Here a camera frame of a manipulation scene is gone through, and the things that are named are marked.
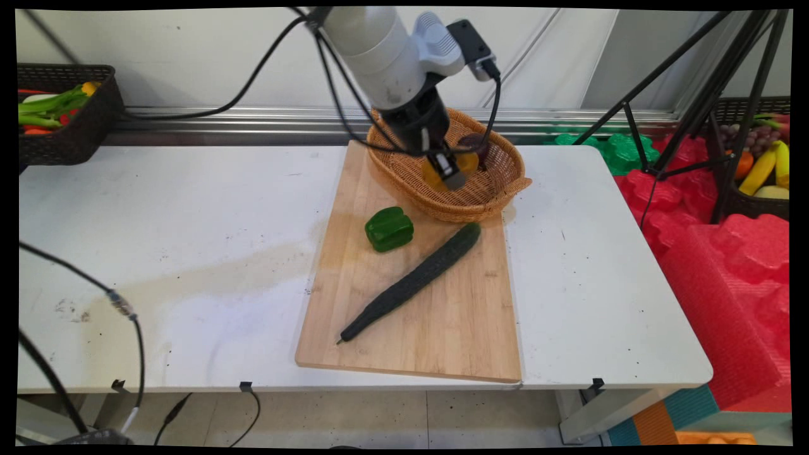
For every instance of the orange toy fruit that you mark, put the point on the orange toy fruit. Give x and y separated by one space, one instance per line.
744 164

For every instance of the grey device base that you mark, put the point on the grey device base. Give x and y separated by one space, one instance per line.
101 437

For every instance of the dark green cucumber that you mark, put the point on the dark green cucumber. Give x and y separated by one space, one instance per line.
411 284

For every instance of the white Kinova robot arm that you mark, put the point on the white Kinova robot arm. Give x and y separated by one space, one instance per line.
385 57

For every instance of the metal wall rail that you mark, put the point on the metal wall rail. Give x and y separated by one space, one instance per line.
569 117

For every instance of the red toy fruit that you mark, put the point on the red toy fruit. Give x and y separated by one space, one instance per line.
782 126

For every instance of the wooden cutting board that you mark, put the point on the wooden cutting board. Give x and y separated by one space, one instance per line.
436 335

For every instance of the red onion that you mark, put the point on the red onion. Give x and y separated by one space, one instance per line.
480 146

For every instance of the green foam block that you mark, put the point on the green foam block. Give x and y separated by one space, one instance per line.
622 151

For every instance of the yellow toy banana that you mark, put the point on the yellow toy banana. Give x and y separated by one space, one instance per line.
782 164
758 172

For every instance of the black camera tripod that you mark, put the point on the black camera tripod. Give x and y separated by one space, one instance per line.
711 95

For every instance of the long green chili pepper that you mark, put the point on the long green chili pepper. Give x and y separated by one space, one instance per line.
54 104

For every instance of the small yellow toy vegetable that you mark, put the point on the small yellow toy vegetable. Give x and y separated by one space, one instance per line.
91 87

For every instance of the orange toy carrot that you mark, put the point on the orange toy carrot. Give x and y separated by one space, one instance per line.
36 131

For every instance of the orange foam piece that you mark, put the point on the orange foam piece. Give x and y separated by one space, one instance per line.
714 438

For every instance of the woven wicker basket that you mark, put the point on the woven wicker basket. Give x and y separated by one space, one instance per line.
486 189

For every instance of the teal and orange foam mat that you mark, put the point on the teal and orange foam mat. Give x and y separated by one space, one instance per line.
663 420

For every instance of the red foam blocks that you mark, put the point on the red foam blocks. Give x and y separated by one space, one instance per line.
727 291

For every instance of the black plastic vegetable basket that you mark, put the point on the black plastic vegetable basket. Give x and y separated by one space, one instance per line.
69 142

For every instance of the white toy vegetable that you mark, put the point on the white toy vegetable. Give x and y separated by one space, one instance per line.
36 98

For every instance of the pale yellow toy apple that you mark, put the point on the pale yellow toy apple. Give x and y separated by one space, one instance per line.
772 193

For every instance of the yellow bell pepper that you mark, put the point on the yellow bell pepper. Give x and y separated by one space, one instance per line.
430 174

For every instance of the purple toy grapes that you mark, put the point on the purple toy grapes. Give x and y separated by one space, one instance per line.
755 138

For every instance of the green bell pepper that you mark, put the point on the green bell pepper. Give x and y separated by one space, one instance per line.
389 229

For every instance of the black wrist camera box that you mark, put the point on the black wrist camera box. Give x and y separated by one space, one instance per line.
471 44

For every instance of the black plastic fruit basket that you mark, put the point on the black plastic fruit basket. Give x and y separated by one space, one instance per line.
752 207

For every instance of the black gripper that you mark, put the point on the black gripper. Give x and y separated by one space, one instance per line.
417 123

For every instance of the white table leg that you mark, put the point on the white table leg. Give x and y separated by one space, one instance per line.
600 417

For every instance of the small red toy vegetable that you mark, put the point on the small red toy vegetable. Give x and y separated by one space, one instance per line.
69 114

